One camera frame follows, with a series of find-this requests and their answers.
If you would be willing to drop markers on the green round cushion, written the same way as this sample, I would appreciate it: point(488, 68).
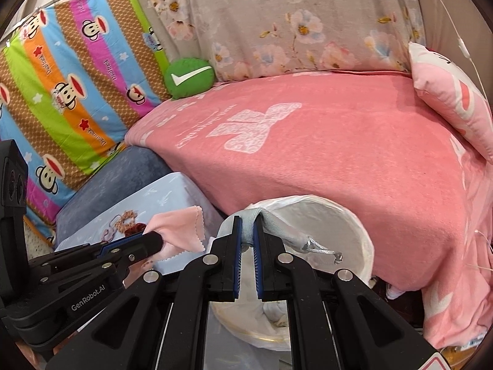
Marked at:
point(188, 79)

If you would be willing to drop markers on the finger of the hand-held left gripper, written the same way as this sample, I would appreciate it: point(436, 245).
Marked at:
point(148, 243)
point(77, 254)

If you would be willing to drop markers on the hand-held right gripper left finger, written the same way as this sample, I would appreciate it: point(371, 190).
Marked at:
point(235, 273)

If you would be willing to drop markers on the white trash bin with liner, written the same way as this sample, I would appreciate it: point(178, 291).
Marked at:
point(331, 231)

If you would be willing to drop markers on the striped monkey print sheet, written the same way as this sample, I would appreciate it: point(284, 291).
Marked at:
point(77, 96)

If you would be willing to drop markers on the floral beige pillow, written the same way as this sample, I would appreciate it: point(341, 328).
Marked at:
point(289, 19)

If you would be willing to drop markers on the pink blanket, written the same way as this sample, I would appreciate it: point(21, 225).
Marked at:
point(327, 162)

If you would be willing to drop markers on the blue-grey sofa cushion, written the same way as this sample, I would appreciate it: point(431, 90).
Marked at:
point(115, 173)

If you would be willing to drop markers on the dark red lace cloth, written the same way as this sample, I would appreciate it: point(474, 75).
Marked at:
point(133, 226)

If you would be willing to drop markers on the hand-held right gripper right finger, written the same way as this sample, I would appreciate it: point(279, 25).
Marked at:
point(259, 273)

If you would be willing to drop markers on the pink cloth with zigzag edge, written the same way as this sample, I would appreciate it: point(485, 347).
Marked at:
point(177, 231)

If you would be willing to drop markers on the pink printed pillow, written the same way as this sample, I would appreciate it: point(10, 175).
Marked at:
point(446, 88)

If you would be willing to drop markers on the white fluffy sock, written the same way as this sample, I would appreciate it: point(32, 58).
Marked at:
point(275, 312)

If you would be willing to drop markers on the light grey cloth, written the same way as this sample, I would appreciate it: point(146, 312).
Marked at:
point(285, 235)

